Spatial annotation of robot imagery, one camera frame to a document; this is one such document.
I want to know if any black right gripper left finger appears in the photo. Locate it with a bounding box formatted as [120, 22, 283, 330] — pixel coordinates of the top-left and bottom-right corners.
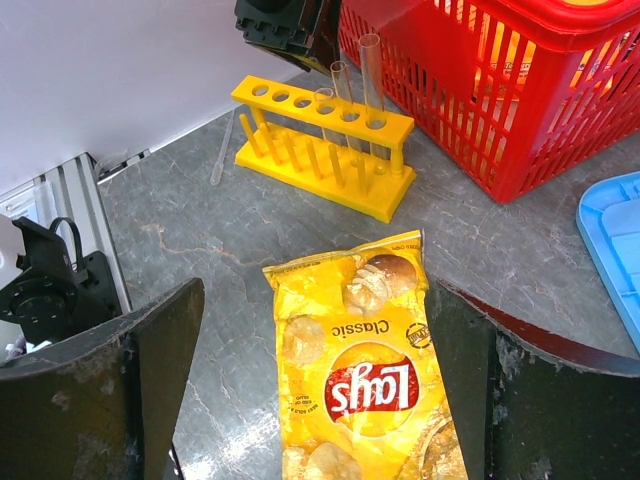
[1, 278, 205, 479]

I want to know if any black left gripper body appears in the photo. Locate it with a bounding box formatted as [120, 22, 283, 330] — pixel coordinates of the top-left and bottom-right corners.
[234, 0, 342, 73]

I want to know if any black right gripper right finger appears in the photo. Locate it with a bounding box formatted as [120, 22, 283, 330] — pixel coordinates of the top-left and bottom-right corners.
[428, 277, 639, 479]

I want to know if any clear glass test tube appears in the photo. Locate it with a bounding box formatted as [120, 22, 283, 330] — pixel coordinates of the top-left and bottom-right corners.
[358, 33, 386, 131]

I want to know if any light blue plastic lid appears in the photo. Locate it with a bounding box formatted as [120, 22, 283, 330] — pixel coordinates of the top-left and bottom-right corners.
[576, 172, 639, 346]

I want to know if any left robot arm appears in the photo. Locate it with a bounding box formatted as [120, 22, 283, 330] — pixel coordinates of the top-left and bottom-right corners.
[1, 1, 341, 357]

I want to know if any yellow test tube rack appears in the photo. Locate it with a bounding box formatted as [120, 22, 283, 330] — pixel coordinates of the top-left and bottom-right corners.
[231, 75, 416, 223]

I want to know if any yellow Lays chips bag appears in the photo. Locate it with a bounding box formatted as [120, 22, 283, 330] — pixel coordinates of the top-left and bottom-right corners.
[264, 230, 468, 479]

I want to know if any red plastic shopping basket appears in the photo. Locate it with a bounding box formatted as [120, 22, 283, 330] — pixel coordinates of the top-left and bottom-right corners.
[340, 0, 639, 203]

